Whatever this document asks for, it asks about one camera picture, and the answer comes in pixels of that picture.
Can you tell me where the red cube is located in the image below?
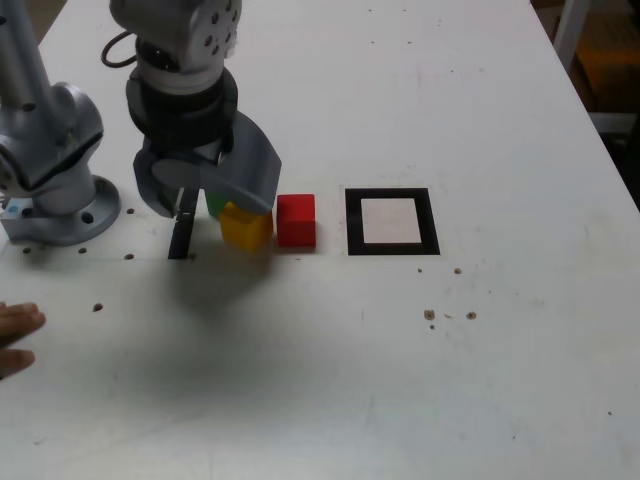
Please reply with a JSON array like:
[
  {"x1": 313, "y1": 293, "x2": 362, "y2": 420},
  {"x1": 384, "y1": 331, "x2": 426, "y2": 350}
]
[{"x1": 276, "y1": 193, "x2": 319, "y2": 248}]

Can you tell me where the white metal frame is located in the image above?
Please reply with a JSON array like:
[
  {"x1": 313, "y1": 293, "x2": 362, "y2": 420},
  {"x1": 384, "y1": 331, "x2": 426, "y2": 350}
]
[{"x1": 552, "y1": 0, "x2": 640, "y2": 135}]

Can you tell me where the black tape square outline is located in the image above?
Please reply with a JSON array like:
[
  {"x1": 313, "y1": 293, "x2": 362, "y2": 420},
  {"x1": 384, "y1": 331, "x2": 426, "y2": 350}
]
[{"x1": 344, "y1": 187, "x2": 441, "y2": 257}]

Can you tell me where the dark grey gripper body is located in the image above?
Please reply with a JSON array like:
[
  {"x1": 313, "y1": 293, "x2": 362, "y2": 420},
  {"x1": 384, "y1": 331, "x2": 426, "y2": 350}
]
[{"x1": 143, "y1": 139, "x2": 225, "y2": 165}]

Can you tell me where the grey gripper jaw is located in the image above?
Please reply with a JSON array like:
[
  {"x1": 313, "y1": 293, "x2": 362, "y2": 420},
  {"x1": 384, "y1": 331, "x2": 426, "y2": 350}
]
[{"x1": 152, "y1": 110, "x2": 283, "y2": 215}]

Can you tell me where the yellow cube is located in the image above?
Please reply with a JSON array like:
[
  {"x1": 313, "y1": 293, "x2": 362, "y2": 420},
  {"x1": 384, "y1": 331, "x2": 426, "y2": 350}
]
[{"x1": 220, "y1": 200, "x2": 275, "y2": 253}]

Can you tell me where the person's hand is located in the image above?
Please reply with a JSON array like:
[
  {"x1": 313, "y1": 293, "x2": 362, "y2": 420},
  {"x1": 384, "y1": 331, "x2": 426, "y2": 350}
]
[{"x1": 0, "y1": 301, "x2": 47, "y2": 381}]

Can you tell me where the green cube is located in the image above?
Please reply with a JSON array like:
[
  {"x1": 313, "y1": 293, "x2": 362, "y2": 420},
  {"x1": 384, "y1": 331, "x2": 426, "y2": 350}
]
[{"x1": 205, "y1": 188, "x2": 229, "y2": 219}]

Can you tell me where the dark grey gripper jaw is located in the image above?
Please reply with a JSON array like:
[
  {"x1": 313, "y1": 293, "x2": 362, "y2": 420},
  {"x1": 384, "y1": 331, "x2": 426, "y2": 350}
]
[{"x1": 132, "y1": 148, "x2": 184, "y2": 219}]

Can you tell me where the black tape strip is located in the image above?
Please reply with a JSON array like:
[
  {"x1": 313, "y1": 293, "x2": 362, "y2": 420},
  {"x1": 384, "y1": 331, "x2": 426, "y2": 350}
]
[{"x1": 167, "y1": 187, "x2": 200, "y2": 260}]

